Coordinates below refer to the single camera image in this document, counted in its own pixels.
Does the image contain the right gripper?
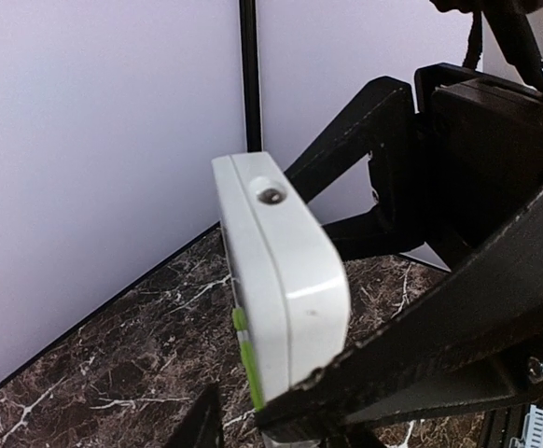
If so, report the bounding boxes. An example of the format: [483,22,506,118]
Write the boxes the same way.
[285,63,543,268]

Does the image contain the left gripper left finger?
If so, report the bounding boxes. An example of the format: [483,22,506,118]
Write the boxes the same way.
[171,385,225,448]

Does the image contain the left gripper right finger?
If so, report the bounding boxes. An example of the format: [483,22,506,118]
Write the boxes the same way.
[255,187,543,441]

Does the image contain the white remote control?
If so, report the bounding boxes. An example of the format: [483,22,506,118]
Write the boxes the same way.
[212,152,351,410]

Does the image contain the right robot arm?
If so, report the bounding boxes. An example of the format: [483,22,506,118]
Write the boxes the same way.
[286,1,543,266]

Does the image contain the left black frame post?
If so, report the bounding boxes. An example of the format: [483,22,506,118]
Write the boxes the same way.
[238,0,262,152]

